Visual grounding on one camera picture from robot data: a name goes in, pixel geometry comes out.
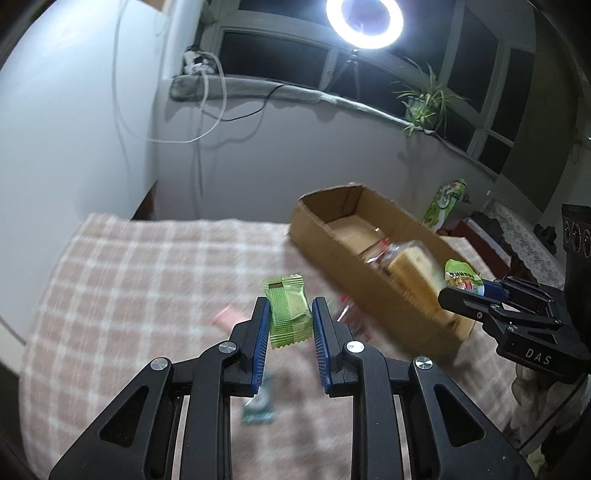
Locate green lid jelly cup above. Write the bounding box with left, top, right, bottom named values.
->
left=444, top=259, right=485, bottom=296

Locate clear green candy packet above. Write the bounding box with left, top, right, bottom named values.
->
left=242, top=375, right=276, bottom=425

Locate packaged sliced bread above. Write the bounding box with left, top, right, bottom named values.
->
left=361, top=238, right=454, bottom=326

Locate red dates clear bag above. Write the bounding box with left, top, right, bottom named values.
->
left=337, top=295, right=370, bottom=342

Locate green snack packet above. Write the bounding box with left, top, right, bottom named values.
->
left=263, top=274, right=314, bottom=349

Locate lace covered side table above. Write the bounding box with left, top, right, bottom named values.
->
left=484, top=200, right=565, bottom=290

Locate green snack carton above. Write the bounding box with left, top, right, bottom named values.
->
left=422, top=179, right=467, bottom=232

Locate pink small packet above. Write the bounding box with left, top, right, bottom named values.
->
left=214, top=306, right=247, bottom=333

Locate cardboard box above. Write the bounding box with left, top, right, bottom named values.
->
left=290, top=184, right=475, bottom=357

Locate potted spider plant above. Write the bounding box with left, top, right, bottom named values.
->
left=393, top=56, right=467, bottom=138

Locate black tripod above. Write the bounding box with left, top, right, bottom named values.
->
left=325, top=48, right=361, bottom=101

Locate white power strip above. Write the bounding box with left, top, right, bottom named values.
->
left=182, top=48, right=217, bottom=76

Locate black cable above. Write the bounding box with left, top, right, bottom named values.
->
left=197, top=82, right=286, bottom=123

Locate ring light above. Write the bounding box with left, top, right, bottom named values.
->
left=325, top=0, right=405, bottom=50

